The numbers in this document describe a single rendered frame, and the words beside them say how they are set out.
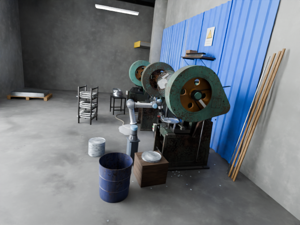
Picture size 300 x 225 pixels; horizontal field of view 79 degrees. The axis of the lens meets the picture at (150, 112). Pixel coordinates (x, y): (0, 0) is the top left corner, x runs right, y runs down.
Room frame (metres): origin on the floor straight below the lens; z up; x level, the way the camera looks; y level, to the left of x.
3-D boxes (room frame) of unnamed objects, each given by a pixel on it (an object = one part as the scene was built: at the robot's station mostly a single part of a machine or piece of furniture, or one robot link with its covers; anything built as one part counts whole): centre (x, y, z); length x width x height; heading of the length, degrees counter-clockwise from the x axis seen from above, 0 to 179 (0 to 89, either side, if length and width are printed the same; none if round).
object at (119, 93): (5.73, 1.08, 0.40); 0.45 x 0.40 x 0.79; 28
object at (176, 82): (2.75, -0.69, 1.33); 1.03 x 0.28 x 0.82; 106
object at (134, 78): (6.48, 0.20, 0.87); 1.53 x 0.99 x 1.74; 109
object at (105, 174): (2.04, 0.36, 0.24); 0.42 x 0.42 x 0.48
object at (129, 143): (2.81, 0.23, 0.23); 0.19 x 0.19 x 0.45; 26
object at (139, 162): (2.44, -0.09, 0.18); 0.40 x 0.38 x 0.35; 113
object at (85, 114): (4.61, 1.64, 0.47); 0.46 x 0.43 x 0.95; 86
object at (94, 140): (3.01, 0.89, 0.25); 0.29 x 0.29 x 0.01
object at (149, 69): (4.80, -0.36, 0.87); 1.53 x 0.99 x 1.74; 104
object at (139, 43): (8.97, 0.51, 2.44); 1.25 x 0.92 x 0.27; 16
